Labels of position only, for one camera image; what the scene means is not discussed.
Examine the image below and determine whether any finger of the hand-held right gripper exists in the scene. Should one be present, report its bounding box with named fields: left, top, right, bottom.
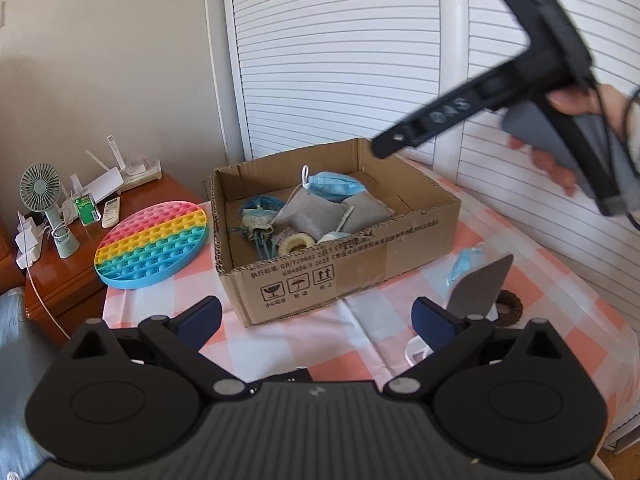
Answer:
left=371, top=72, right=532, bottom=159

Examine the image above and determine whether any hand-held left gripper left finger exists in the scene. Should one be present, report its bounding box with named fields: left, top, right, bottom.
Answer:
left=74, top=295, right=247, bottom=403

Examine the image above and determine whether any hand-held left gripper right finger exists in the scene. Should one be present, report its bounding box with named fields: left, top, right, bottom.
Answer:
left=384, top=296, right=562, bottom=403

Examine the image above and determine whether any brown cardboard box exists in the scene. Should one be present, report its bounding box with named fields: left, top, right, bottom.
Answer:
left=202, top=137, right=462, bottom=329

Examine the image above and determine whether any aqua crocheted pouch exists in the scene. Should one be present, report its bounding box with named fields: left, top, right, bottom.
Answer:
left=227, top=209, right=281, bottom=261

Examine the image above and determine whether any cream plush ring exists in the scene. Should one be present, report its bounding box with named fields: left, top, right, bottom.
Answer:
left=275, top=233, right=317, bottom=261

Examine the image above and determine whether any grey fabric sachet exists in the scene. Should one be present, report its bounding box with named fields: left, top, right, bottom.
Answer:
left=339, top=192, right=396, bottom=234
left=271, top=184, right=346, bottom=239

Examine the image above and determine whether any dark blue cord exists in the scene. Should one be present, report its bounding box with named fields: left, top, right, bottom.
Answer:
left=239, top=194, right=289, bottom=216

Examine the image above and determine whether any person's right hand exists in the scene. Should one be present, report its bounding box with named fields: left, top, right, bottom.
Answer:
left=506, top=82, right=640, bottom=199

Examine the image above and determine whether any light blue face mask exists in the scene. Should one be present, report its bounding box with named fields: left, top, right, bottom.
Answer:
left=446, top=247, right=487, bottom=292

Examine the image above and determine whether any brown woven scrunchie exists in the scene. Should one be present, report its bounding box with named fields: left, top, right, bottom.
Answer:
left=492, top=289, right=524, bottom=329

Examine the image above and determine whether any rainbow pop bubble toy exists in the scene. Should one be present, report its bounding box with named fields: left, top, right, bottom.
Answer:
left=93, top=200, right=209, bottom=290

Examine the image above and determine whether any white louvered closet door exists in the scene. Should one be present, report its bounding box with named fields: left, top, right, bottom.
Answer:
left=222, top=0, right=453, bottom=162
left=440, top=0, right=640, bottom=332

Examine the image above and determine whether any pink checkered tablecloth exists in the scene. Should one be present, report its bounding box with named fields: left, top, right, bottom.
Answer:
left=102, top=159, right=640, bottom=457

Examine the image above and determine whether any wooden nightstand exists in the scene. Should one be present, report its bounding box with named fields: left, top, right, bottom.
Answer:
left=0, top=172, right=207, bottom=349

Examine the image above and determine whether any white remote control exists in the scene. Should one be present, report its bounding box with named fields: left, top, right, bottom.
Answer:
left=101, top=197, right=122, bottom=228

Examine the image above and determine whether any beige power strip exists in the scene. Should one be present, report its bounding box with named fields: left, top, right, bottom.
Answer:
left=122, top=157, right=164, bottom=192

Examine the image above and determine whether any green hand sanitizer bottle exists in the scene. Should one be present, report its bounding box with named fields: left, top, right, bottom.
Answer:
left=73, top=192, right=99, bottom=226

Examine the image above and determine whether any white router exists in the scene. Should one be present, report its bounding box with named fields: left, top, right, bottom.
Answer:
left=84, top=135, right=127, bottom=199

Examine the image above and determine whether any blue grey bedding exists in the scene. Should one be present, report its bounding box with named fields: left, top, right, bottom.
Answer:
left=0, top=287, right=67, bottom=463

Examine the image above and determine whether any white charger block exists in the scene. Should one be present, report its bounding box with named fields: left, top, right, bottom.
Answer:
left=14, top=210, right=52, bottom=269

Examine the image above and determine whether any green mini desk fan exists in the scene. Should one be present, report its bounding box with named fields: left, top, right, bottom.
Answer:
left=19, top=162, right=80, bottom=260

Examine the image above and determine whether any white charging cable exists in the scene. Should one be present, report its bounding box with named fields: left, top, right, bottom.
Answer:
left=17, top=210, right=72, bottom=342

